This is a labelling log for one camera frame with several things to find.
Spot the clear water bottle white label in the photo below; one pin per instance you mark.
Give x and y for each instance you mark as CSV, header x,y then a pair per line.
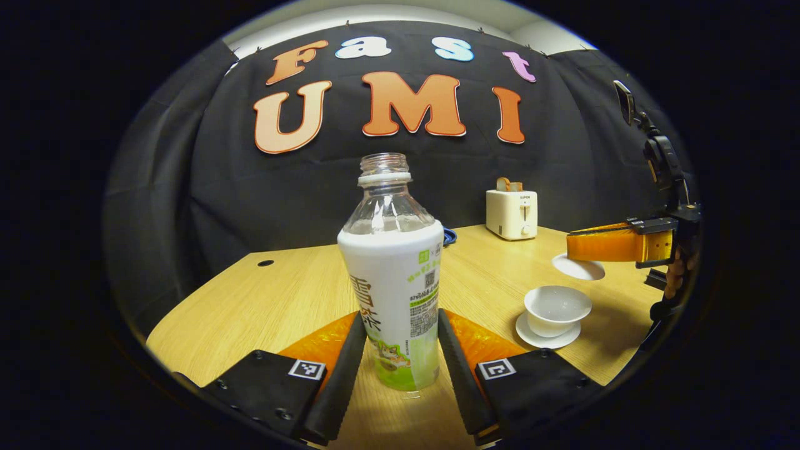
x,y
390,281

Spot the white toaster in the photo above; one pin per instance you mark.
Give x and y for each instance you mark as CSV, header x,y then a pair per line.
x,y
509,215

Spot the toasted bread slice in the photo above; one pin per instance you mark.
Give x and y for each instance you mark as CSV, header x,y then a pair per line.
x,y
502,184
516,186

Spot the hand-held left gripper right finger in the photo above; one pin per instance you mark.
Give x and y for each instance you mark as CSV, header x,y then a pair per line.
x,y
459,375

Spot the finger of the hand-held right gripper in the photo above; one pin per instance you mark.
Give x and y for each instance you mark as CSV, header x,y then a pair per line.
x,y
606,245

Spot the white teacup lid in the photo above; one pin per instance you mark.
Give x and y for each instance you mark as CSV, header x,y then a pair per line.
x,y
584,271

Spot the black backdrop cloth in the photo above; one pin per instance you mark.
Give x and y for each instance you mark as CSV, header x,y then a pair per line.
x,y
250,187

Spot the white teacup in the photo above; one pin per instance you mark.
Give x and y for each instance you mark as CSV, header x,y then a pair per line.
x,y
556,312

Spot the blue towel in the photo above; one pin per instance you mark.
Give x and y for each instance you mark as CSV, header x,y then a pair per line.
x,y
451,236

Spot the white saucer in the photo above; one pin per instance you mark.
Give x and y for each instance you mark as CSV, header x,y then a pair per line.
x,y
550,343

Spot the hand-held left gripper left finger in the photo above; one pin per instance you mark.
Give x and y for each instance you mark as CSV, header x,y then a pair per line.
x,y
340,387

